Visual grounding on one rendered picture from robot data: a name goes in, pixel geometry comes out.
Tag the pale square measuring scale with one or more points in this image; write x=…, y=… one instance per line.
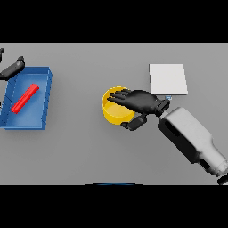
x=167, y=79

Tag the red beaker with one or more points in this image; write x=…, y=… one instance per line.
x=25, y=98

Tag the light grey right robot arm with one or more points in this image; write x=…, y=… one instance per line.
x=192, y=140

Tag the blue plastic tray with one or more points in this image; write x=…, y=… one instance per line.
x=26, y=99

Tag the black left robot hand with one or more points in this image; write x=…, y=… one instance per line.
x=12, y=69

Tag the yellow bowl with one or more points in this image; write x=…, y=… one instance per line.
x=116, y=110

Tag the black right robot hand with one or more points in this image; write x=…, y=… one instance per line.
x=142, y=101

